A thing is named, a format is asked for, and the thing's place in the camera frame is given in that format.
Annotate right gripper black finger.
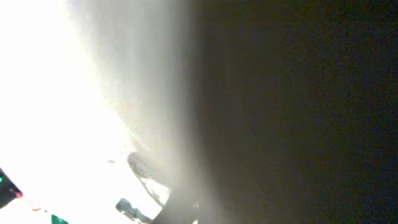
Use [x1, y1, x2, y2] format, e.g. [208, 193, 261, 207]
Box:
[151, 188, 200, 224]

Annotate khaki green shorts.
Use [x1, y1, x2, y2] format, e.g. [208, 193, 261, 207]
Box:
[68, 0, 397, 223]

